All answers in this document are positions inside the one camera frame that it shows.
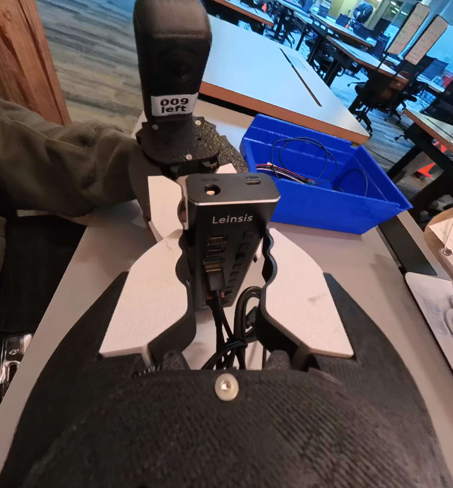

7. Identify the multicoloured wire bundle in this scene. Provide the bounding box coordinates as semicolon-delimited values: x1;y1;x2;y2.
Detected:
256;163;318;185

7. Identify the thin black wire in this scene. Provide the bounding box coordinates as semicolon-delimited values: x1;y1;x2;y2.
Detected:
271;137;369;199

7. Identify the white desk with wooden edge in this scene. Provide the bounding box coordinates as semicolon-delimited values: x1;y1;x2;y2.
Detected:
199;15;371;145

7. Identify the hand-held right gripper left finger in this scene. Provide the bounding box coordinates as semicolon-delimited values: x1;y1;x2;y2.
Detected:
99;228;198;361

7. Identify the black office chair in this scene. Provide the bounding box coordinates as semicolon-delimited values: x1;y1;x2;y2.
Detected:
350;70;410;130

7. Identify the paper board on stand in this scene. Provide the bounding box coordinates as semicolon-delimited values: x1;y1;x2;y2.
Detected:
403;15;450;65
386;4;431;56

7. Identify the person's left forearm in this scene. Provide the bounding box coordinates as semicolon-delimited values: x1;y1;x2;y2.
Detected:
0;82;151;218

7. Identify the blue plastic bin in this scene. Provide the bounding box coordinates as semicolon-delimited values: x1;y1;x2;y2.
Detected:
240;114;414;235

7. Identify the wooden pillar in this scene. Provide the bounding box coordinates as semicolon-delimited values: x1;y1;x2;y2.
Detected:
0;0;71;126

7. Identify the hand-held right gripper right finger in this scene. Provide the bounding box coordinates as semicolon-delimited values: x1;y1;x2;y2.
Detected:
255;228;355;361

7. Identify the wooden top desk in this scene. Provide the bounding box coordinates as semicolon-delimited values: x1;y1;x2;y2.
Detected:
325;36;408;88
402;109;453;225

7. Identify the black usb cable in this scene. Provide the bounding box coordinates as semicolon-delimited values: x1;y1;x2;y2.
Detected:
201;263;267;371

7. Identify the badge holder with clip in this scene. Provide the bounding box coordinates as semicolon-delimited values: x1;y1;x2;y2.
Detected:
0;333;34;401

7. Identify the black usb hub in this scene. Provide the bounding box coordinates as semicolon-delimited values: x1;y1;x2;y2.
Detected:
185;173;281;310

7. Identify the grey desk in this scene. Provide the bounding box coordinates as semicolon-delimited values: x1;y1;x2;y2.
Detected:
0;100;453;488

